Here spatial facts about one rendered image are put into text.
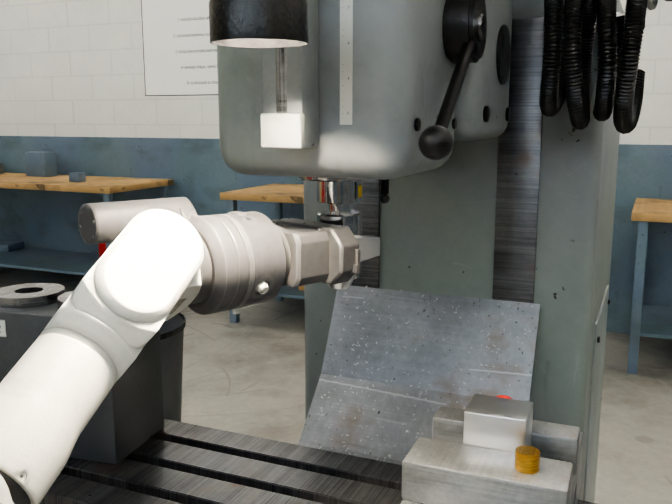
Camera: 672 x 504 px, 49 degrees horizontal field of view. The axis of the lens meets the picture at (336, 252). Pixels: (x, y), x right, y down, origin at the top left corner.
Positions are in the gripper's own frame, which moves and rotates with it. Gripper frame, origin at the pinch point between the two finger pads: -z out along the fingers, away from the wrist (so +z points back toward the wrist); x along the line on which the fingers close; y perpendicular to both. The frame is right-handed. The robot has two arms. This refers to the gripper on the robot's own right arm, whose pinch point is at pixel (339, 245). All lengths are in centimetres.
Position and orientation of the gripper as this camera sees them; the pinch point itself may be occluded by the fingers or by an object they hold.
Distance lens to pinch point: 77.3
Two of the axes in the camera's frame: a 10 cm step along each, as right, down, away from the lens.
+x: -6.9, -1.3, 7.1
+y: -0.1, 9.9, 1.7
